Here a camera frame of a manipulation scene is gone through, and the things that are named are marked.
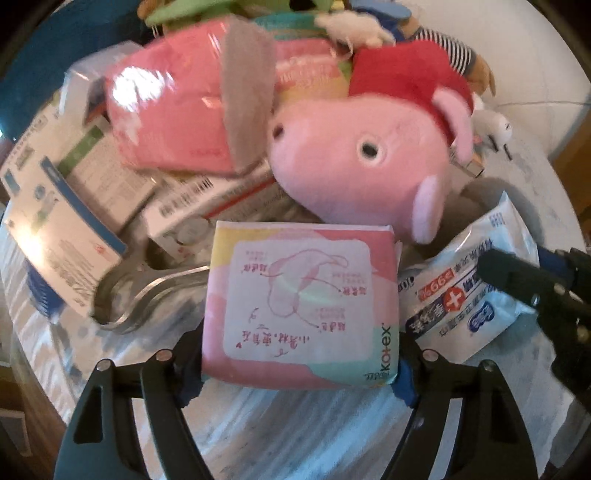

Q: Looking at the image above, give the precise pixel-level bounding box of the pink Kotex pad pack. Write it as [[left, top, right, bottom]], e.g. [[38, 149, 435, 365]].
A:
[[201, 221, 399, 390]]

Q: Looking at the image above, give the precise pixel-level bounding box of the pink tissue pack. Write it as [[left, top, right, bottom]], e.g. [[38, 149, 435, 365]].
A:
[[103, 18, 279, 176]]

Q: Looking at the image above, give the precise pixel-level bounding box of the clear plastic first-aid box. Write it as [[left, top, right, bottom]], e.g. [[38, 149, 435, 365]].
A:
[[59, 41, 142, 127]]

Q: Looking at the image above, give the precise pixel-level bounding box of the pink pig plush red dress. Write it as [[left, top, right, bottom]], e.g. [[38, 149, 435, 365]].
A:
[[267, 40, 474, 244]]

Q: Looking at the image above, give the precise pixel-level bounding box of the striped shirt dog plush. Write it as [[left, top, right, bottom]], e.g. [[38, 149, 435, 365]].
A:
[[399, 16, 497, 96]]

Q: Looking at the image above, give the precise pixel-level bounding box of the blue white medicine box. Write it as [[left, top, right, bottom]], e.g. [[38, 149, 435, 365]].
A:
[[1, 103, 126, 317]]

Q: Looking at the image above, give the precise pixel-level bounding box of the white blue wet wipes pack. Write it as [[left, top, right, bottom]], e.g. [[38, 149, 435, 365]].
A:
[[398, 193, 539, 363]]

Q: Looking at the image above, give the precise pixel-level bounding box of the white sheep plush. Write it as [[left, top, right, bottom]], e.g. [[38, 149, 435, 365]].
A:
[[472, 93, 513, 161]]

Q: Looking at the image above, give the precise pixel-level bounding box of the small white plush toy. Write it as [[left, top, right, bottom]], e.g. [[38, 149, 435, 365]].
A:
[[314, 10, 396, 50]]

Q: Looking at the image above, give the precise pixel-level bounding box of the green frog plush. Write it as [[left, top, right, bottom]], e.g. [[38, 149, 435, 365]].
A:
[[137, 0, 290, 26]]

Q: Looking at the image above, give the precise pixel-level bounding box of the blue plastic storage crate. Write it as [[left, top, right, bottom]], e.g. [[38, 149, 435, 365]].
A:
[[1, 1, 153, 140]]

